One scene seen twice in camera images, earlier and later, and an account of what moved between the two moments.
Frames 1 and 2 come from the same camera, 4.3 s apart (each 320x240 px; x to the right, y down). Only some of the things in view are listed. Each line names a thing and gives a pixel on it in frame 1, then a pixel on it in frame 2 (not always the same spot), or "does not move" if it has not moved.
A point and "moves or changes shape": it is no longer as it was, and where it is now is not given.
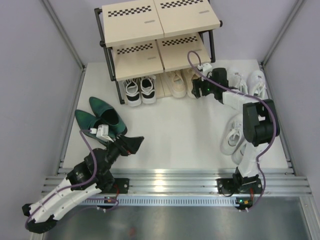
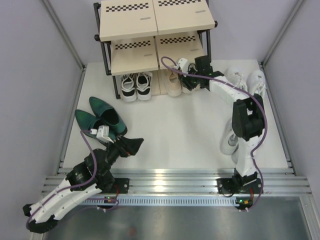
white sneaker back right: [256, 84] does not move
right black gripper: [197, 84] to [185, 81]
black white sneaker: [148, 89] moves or changes shape
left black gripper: [126, 145] does not move
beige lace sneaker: [189, 74] moves or changes shape
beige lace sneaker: [177, 83] moves or changes shape
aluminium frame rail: [178, 201] does not move
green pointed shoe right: [116, 126] does not move
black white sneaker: [132, 90] moves or changes shape
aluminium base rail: [199, 183] does not move
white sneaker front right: [237, 156] does not move
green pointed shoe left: [87, 121] does not move
